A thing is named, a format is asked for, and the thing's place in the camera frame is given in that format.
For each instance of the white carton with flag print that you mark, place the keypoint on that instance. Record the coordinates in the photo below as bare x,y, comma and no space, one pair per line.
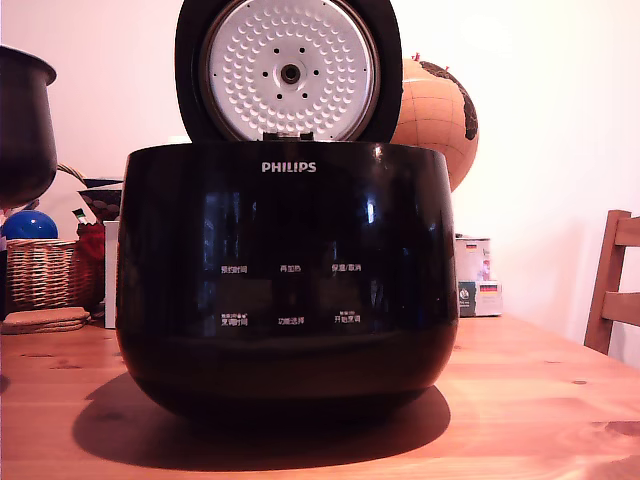
472,260

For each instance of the wooden chair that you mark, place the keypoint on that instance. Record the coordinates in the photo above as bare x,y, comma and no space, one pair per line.
612,300

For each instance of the dark cooking pot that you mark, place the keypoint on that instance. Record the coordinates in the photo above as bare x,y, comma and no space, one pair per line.
22,135

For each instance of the black rice cooker lid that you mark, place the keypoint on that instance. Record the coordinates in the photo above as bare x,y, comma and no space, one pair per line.
290,70

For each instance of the cork globe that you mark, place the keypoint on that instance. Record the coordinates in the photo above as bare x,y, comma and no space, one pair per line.
430,115

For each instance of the red woven container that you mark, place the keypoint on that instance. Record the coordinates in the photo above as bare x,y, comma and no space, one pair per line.
91,242

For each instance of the white box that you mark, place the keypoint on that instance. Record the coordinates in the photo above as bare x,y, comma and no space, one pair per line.
110,275

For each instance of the scale-patterned bowl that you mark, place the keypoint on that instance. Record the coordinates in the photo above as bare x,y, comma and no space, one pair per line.
104,200

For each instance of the green and white carton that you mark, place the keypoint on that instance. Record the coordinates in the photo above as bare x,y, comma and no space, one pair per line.
480,299

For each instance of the black Philips rice cooker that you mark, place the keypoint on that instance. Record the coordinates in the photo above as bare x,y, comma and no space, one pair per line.
285,300

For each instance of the stack of cork coasters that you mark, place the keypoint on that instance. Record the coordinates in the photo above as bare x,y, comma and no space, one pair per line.
45,320

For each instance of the woven wicker basket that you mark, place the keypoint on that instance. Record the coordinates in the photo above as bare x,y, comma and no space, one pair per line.
40,272

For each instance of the blue ball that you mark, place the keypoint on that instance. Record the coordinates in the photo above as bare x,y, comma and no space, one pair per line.
30,226

